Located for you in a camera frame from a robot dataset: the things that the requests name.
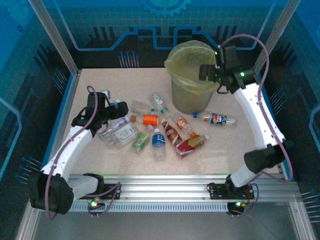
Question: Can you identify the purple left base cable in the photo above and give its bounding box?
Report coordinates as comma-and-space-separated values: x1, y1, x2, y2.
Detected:
86, 182, 122, 219

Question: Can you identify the grey waste bin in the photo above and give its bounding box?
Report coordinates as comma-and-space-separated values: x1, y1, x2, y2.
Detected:
171, 74, 215, 115

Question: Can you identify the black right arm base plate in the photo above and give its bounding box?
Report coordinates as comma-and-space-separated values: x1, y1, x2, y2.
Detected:
207, 182, 255, 201

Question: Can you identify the bin with yellow bag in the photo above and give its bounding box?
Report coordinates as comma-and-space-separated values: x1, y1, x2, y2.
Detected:
164, 41, 226, 96

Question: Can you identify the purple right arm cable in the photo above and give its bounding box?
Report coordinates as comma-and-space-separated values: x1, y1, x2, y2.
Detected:
216, 34, 295, 183

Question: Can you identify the large square bottle white label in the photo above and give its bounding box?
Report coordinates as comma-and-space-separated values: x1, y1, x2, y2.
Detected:
106, 122, 141, 149

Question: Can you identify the clear bottle pale blue label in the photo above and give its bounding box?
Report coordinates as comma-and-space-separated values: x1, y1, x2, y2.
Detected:
98, 116, 131, 141

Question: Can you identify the clear bottle orange label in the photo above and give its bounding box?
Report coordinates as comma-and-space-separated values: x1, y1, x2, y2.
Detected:
129, 113, 160, 127

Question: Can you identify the bottle brown white label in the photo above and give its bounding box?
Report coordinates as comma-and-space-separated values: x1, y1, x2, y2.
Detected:
161, 120, 182, 146

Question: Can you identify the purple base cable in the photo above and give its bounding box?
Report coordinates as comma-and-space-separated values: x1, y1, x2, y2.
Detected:
86, 182, 122, 219
226, 183, 260, 218

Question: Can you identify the clear bottle green neck band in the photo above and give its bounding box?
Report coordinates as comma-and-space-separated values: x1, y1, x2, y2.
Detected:
159, 106, 173, 119

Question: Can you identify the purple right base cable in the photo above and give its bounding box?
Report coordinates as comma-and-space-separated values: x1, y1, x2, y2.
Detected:
226, 183, 260, 218

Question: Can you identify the clear bottle bright blue label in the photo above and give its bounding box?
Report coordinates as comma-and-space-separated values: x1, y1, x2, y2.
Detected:
151, 127, 168, 161

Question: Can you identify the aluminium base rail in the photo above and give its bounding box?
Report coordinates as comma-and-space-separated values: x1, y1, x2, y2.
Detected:
67, 173, 301, 203

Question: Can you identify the bottle orange red label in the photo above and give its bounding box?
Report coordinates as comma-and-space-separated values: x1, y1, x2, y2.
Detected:
173, 113, 197, 138

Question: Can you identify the clear bottle white green label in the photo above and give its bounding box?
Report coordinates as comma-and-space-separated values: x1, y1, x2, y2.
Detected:
150, 92, 167, 105

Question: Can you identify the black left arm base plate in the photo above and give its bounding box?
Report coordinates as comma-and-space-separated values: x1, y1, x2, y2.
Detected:
96, 183, 122, 201

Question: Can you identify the aluminium frame post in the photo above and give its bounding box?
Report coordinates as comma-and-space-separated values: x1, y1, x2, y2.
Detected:
27, 0, 81, 76
252, 0, 302, 73

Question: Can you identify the slotted grey cable duct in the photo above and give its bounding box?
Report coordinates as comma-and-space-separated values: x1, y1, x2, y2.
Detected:
69, 201, 296, 213

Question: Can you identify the cola bottle blue cap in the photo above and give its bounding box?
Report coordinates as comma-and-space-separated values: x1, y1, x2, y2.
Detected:
192, 111, 238, 128

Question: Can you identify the bottle red gold label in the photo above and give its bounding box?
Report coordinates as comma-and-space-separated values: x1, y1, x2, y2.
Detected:
174, 133, 210, 160

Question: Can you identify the aluminium side rail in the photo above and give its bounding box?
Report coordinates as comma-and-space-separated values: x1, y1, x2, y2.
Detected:
249, 68, 316, 240
14, 69, 82, 240

